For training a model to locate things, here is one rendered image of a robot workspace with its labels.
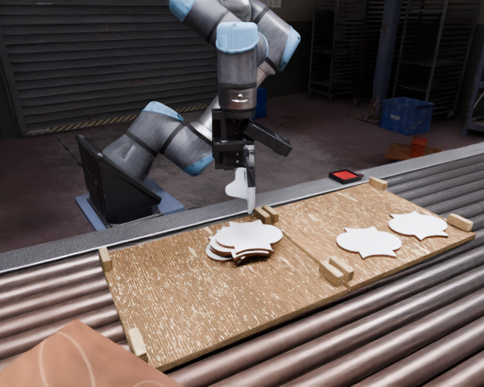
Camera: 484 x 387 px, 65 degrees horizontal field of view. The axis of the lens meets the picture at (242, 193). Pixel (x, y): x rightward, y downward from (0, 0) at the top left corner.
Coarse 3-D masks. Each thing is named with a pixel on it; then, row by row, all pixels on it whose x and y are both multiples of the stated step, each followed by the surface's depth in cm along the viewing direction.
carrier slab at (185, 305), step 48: (192, 240) 90; (288, 240) 90; (144, 288) 75; (192, 288) 75; (240, 288) 75; (288, 288) 75; (336, 288) 75; (144, 336) 64; (192, 336) 64; (240, 336) 65
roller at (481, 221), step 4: (476, 216) 105; (480, 216) 104; (472, 220) 102; (476, 220) 102; (480, 220) 102; (476, 224) 101; (480, 224) 102; (472, 228) 101; (476, 228) 101; (480, 228) 102; (124, 340) 65; (120, 344) 64; (124, 344) 64; (124, 348) 64; (128, 348) 64
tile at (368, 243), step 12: (348, 228) 94; (372, 228) 94; (336, 240) 89; (348, 240) 89; (360, 240) 89; (372, 240) 89; (384, 240) 89; (396, 240) 89; (348, 252) 86; (360, 252) 84; (372, 252) 84; (384, 252) 84
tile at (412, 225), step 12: (396, 216) 99; (408, 216) 99; (420, 216) 99; (432, 216) 99; (396, 228) 94; (408, 228) 94; (420, 228) 94; (432, 228) 94; (444, 228) 94; (420, 240) 89
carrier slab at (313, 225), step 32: (352, 192) 114; (384, 192) 114; (288, 224) 97; (320, 224) 97; (352, 224) 97; (384, 224) 97; (448, 224) 97; (320, 256) 84; (352, 256) 84; (416, 256) 84; (352, 288) 76
